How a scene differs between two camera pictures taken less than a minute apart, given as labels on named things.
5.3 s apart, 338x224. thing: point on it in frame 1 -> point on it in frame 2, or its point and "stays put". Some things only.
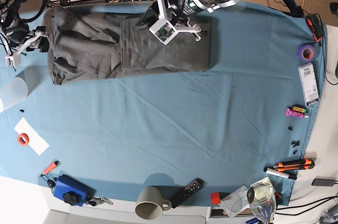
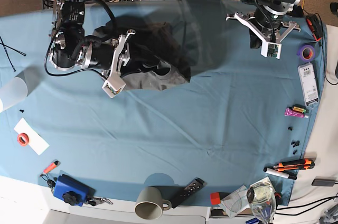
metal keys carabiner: (94, 201) stays put
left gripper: (165, 12) -> (271, 35)
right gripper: (18, 33) -> (112, 57)
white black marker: (276, 172) stays put
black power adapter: (322, 182) stays put
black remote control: (186, 192) stays put
